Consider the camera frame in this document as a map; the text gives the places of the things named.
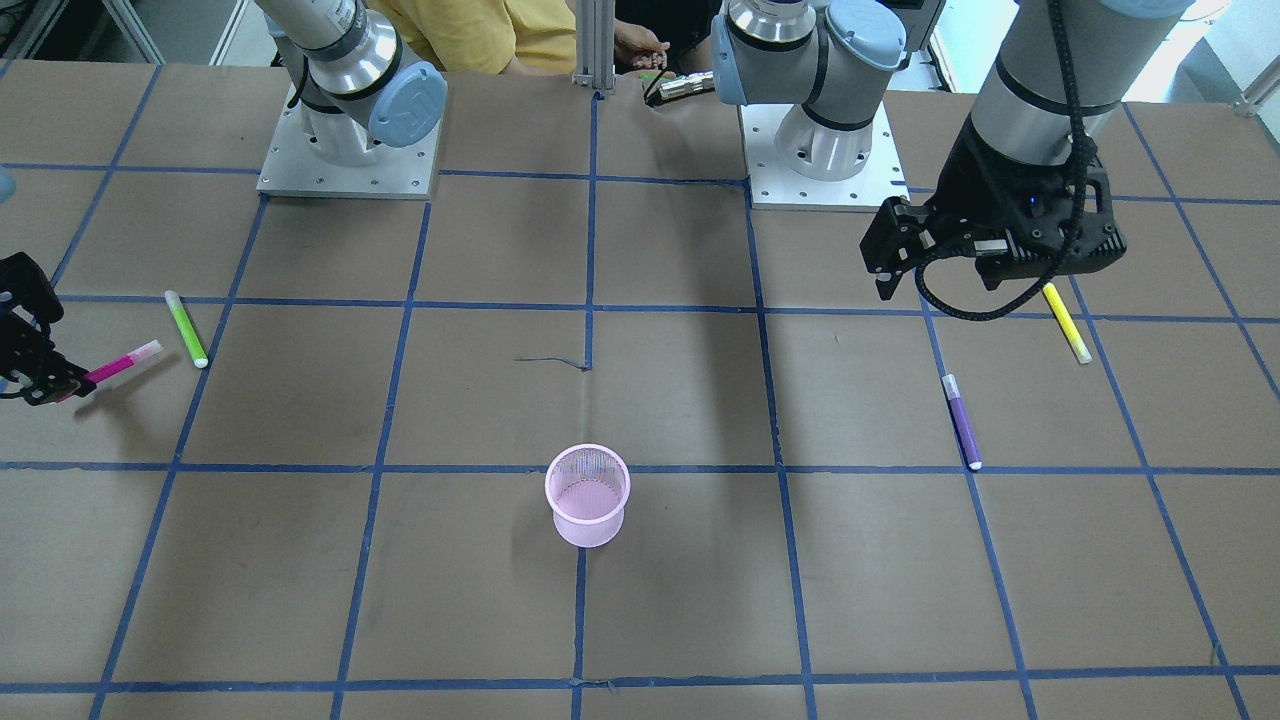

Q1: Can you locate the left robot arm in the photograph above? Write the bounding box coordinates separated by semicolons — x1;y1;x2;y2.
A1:
710;1;1189;322

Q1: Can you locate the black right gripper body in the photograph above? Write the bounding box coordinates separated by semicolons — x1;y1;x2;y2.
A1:
1;252;65;391

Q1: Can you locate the yellow pen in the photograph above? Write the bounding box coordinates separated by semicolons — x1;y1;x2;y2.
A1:
1041;282;1093;365

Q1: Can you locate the purple pen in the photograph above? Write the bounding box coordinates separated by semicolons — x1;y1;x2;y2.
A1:
940;373;984;471

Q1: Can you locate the pink mesh cup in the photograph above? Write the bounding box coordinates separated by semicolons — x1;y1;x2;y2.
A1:
544;445;632;550

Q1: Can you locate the aluminium frame post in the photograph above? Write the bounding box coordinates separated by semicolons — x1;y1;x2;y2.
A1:
570;0;616;96

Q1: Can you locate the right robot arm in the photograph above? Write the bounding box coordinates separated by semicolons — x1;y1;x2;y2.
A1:
1;1;447;407

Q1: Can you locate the person in yellow shirt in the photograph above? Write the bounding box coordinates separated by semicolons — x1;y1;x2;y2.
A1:
370;0;669;77

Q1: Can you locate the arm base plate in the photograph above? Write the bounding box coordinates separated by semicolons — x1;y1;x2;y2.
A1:
739;104;909;213
256;102;443;201

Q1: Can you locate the green pen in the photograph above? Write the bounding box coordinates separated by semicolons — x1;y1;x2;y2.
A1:
163;290;210;370

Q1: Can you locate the pink pen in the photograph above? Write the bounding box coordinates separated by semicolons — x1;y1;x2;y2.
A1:
61;340;163;401

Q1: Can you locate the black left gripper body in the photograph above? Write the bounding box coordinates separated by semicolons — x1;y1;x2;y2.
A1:
860;120;1076;291

